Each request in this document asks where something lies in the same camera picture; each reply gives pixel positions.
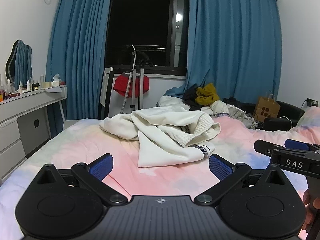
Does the black clothes heap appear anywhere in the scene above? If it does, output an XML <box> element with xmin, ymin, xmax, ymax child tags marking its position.
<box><xmin>182</xmin><ymin>85</ymin><xmax>204</xmax><ymax>111</ymax></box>

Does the black white folded board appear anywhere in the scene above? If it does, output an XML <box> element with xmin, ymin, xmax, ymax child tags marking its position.
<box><xmin>98</xmin><ymin>67</ymin><xmax>114</xmax><ymax>120</ymax></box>

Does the white dressing desk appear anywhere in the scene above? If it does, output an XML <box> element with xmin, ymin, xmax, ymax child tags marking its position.
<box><xmin>0</xmin><ymin>84</ymin><xmax>68</xmax><ymax>184</ymax></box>

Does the person's right hand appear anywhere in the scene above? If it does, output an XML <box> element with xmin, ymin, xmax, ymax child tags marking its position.
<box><xmin>303</xmin><ymin>188</ymin><xmax>320</xmax><ymax>231</ymax></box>

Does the grey white clothes pile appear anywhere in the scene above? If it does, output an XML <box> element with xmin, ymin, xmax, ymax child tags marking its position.
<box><xmin>209</xmin><ymin>96</ymin><xmax>258</xmax><ymax>130</ymax></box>

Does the blue curtain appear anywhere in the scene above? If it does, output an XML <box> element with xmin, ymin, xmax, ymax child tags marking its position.
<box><xmin>46</xmin><ymin>0</ymin><xmax>116</xmax><ymax>137</ymax></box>
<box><xmin>164</xmin><ymin>0</ymin><xmax>283</xmax><ymax>105</ymax></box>

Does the pastel pillow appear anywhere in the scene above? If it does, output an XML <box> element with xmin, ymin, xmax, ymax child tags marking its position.
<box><xmin>290</xmin><ymin>106</ymin><xmax>320</xmax><ymax>133</ymax></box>

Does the white charging cable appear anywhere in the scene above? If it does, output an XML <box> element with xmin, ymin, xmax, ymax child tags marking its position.
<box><xmin>278</xmin><ymin>116</ymin><xmax>293</xmax><ymax>128</ymax></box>

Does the mustard yellow garment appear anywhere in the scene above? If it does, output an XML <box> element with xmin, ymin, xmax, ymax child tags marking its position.
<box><xmin>195</xmin><ymin>82</ymin><xmax>220</xmax><ymax>107</ymax></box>

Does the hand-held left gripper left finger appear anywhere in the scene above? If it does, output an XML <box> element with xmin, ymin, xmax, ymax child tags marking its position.
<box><xmin>32</xmin><ymin>153</ymin><xmax>128</xmax><ymax>207</ymax></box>

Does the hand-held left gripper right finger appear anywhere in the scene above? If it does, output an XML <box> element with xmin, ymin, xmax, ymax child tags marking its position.
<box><xmin>194</xmin><ymin>154</ymin><xmax>294</xmax><ymax>207</ymax></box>

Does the white crumpled quilt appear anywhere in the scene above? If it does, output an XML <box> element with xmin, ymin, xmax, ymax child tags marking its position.
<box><xmin>156</xmin><ymin>95</ymin><xmax>192</xmax><ymax>112</ymax></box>

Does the dark window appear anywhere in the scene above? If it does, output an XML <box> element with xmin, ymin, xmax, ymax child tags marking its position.
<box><xmin>104</xmin><ymin>0</ymin><xmax>190</xmax><ymax>75</ymax></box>

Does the brown paper bag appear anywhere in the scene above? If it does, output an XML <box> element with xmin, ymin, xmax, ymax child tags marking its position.
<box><xmin>253</xmin><ymin>93</ymin><xmax>281</xmax><ymax>122</ymax></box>

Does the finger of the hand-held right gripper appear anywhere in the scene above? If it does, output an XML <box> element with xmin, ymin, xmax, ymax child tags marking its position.
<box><xmin>254</xmin><ymin>139</ymin><xmax>286</xmax><ymax>159</ymax></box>
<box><xmin>284</xmin><ymin>139</ymin><xmax>320</xmax><ymax>154</ymax></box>

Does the white garment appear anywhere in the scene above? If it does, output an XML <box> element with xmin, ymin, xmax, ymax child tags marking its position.
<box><xmin>99</xmin><ymin>106</ymin><xmax>222</xmax><ymax>168</ymax></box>

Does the white tissue box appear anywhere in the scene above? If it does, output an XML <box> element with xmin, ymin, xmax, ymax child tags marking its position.
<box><xmin>51</xmin><ymin>73</ymin><xmax>62</xmax><ymax>88</ymax></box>

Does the pastel bed sheet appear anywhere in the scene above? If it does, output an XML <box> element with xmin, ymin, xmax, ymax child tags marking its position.
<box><xmin>0</xmin><ymin>116</ymin><xmax>320</xmax><ymax>240</ymax></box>

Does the black armchair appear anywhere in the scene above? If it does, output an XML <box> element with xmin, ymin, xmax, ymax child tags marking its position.
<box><xmin>264</xmin><ymin>101</ymin><xmax>306</xmax><ymax>131</ymax></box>

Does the red garment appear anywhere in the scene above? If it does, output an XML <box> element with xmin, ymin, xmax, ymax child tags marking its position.
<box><xmin>113</xmin><ymin>72</ymin><xmax>150</xmax><ymax>98</ymax></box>

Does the wavy black framed mirror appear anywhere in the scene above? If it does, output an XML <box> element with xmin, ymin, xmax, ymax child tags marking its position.
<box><xmin>5</xmin><ymin>39</ymin><xmax>33</xmax><ymax>84</ymax></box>

